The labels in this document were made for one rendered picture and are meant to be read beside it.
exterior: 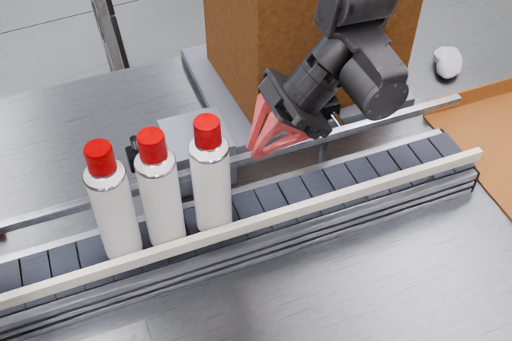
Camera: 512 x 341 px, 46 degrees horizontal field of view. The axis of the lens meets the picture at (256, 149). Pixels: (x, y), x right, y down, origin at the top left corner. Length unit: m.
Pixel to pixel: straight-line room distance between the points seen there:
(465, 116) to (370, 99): 0.51
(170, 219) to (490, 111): 0.65
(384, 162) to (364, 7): 0.36
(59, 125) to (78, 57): 1.59
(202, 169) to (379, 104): 0.23
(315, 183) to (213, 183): 0.21
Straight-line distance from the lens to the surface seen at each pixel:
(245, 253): 0.87
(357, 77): 0.68
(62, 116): 1.16
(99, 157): 0.71
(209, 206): 0.81
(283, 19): 0.91
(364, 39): 0.69
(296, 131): 0.75
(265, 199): 0.91
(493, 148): 1.12
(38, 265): 0.89
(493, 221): 1.01
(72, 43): 2.81
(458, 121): 1.15
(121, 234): 0.80
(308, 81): 0.73
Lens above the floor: 1.58
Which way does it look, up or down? 46 degrees down
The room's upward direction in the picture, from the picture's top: straight up
